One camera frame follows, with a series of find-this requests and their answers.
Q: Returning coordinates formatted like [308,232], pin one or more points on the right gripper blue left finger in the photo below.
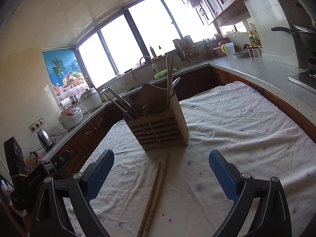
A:
[50,216]

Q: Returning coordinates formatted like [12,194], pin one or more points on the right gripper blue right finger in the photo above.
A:
[272,217]

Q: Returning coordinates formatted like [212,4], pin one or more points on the wooden utensil holder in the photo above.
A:
[161,123]

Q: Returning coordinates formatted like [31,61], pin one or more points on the lone wooden chopstick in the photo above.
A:
[171,75]

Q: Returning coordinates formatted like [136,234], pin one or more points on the metal spoon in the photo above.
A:
[175,82]

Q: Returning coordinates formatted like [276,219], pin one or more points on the kitchen faucet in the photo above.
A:
[148,61]

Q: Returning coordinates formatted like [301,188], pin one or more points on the black box on counter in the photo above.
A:
[15,161]

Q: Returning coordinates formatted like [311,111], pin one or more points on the steel electric kettle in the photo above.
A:
[45,140]

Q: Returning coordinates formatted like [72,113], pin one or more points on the white red rice cooker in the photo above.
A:
[70,118]

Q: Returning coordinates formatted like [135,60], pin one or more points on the paper towel roll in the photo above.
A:
[64,103]

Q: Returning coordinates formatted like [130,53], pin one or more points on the white slow cooker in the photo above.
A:
[91,99]

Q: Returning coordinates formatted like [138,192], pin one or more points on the gas stove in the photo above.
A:
[306,79]

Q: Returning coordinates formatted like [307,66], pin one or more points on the tropical fruit poster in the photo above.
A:
[65,73]

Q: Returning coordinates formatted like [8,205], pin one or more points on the small white pot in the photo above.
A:
[104,95]

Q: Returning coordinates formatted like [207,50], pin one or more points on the plate on counter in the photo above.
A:
[240,54]

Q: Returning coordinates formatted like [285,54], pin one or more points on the seasoning jars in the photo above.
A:
[254,51]

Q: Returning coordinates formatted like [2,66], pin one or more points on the green colander basket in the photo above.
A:
[163,73]

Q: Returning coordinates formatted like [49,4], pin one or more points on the pink basin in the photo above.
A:
[218,49]

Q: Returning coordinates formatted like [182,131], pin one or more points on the white green pitcher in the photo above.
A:
[228,49]

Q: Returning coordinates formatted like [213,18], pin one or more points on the dish drying rack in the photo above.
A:
[187,50]

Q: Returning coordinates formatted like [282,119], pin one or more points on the green label oil bottle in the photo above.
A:
[254,38]

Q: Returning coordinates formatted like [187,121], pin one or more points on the yellow bottle on sill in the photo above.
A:
[153,53]

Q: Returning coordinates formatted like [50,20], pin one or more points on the black wok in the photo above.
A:
[300,28]

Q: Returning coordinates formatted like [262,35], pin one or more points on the wall power outlet strip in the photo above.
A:
[37,124]

